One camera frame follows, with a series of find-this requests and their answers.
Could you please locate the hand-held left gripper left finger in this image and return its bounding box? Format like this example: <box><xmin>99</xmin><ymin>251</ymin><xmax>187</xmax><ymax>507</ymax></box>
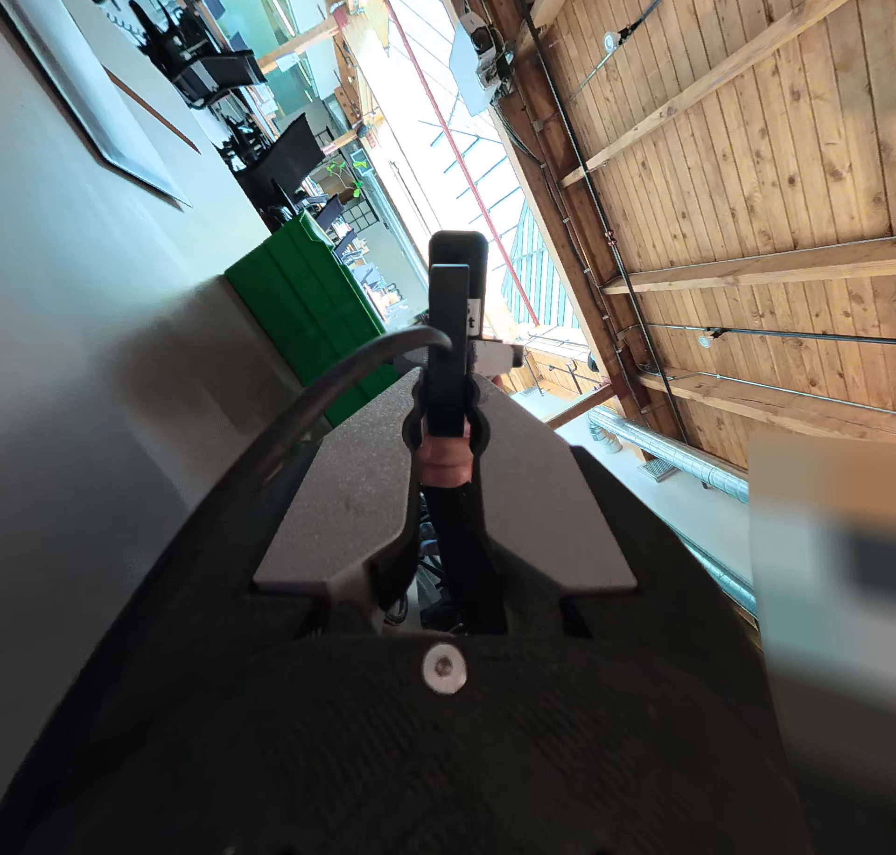
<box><xmin>253</xmin><ymin>367</ymin><xmax>424</xmax><ymax>610</ymax></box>

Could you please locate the silver ventilation duct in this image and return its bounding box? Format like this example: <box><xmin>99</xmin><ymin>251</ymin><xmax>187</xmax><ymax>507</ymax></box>
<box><xmin>588</xmin><ymin>407</ymin><xmax>750</xmax><ymax>502</ymax></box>

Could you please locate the silver foil pouch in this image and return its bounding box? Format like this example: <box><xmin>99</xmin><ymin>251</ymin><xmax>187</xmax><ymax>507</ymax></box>
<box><xmin>0</xmin><ymin>0</ymin><xmax>193</xmax><ymax>209</ymax></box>

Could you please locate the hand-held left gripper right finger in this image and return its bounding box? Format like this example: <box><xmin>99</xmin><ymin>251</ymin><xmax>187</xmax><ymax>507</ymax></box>
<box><xmin>470</xmin><ymin>372</ymin><xmax>638</xmax><ymax>597</ymax></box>

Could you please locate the white ceiling camera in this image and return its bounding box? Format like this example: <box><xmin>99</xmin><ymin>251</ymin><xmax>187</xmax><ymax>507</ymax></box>
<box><xmin>448</xmin><ymin>12</ymin><xmax>515</xmax><ymax>118</ymax></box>

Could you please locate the black office chair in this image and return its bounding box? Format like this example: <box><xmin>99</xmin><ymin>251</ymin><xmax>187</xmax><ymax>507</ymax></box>
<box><xmin>234</xmin><ymin>113</ymin><xmax>326</xmax><ymax>212</ymax></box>
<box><xmin>133</xmin><ymin>0</ymin><xmax>267</xmax><ymax>107</ymax></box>

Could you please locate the green plastic bin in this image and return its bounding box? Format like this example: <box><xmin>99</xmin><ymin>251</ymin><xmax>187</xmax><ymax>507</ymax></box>
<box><xmin>224</xmin><ymin>213</ymin><xmax>400</xmax><ymax>428</ymax></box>

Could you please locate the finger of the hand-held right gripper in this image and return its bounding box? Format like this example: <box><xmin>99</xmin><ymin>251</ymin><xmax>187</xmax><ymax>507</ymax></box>
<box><xmin>479</xmin><ymin>339</ymin><xmax>525</xmax><ymax>375</ymax></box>

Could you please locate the thin black hub cable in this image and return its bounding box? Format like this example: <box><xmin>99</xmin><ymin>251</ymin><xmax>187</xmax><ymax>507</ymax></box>
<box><xmin>234</xmin><ymin>325</ymin><xmax>455</xmax><ymax>492</ymax></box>

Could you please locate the person's right forearm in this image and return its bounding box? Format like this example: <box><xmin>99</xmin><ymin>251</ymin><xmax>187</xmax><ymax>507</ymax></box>
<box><xmin>423</xmin><ymin>483</ymin><xmax>508</xmax><ymax>635</ymax></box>

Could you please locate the person's right hand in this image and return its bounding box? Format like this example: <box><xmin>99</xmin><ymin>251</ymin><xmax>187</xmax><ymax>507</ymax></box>
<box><xmin>419</xmin><ymin>435</ymin><xmax>473</xmax><ymax>488</ymax></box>

